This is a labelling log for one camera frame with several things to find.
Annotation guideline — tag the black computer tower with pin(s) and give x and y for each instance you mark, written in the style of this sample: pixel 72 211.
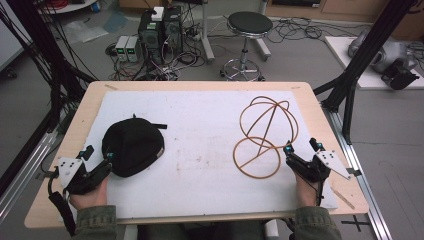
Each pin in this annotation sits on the black computer tower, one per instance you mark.
pixel 172 31
pixel 150 38

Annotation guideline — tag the grey robot shell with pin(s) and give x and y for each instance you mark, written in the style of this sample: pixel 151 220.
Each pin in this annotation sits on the grey robot shell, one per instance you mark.
pixel 388 53

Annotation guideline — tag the white table mat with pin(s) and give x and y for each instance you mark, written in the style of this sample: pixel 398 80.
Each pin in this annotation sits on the white table mat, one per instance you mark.
pixel 200 160

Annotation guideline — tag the black cap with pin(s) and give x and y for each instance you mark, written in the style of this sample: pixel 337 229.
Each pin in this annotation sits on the black cap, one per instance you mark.
pixel 133 146

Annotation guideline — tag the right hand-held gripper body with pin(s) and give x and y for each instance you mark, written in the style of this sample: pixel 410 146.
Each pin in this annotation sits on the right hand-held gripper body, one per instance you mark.
pixel 315 168

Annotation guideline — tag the thin wooden strip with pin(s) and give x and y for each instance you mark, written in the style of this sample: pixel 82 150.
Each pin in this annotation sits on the thin wooden strip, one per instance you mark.
pixel 343 198

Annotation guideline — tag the person's right hand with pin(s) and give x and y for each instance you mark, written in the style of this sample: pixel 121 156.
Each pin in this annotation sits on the person's right hand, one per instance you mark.
pixel 306 193

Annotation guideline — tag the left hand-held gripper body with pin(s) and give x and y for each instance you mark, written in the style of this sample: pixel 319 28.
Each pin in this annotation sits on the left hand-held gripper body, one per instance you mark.
pixel 71 171

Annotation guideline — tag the black device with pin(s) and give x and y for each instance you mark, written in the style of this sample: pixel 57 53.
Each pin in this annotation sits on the black device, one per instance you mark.
pixel 398 76

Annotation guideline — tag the grey power supply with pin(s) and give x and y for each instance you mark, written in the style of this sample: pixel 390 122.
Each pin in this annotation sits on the grey power supply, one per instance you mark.
pixel 121 48
pixel 132 49

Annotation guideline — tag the black round stool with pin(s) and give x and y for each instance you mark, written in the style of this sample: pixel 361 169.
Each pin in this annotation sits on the black round stool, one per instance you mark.
pixel 249 23

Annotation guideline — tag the grey desk leg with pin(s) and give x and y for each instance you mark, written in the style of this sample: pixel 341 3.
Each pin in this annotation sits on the grey desk leg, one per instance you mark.
pixel 206 36

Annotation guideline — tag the person's left hand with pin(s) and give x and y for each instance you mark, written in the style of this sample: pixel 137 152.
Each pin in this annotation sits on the person's left hand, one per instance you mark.
pixel 89 197

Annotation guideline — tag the black metal frame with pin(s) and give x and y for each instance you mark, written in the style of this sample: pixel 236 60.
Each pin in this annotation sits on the black metal frame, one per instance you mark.
pixel 43 53
pixel 363 56

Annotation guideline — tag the white box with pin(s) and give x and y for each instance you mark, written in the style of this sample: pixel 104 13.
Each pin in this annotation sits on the white box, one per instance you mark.
pixel 158 13

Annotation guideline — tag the white floor platform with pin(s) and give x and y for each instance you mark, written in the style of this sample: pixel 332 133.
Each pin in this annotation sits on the white floor platform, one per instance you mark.
pixel 340 53

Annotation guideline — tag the aluminium rail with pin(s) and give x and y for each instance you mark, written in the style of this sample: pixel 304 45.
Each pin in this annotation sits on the aluminium rail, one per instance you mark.
pixel 363 186
pixel 23 166

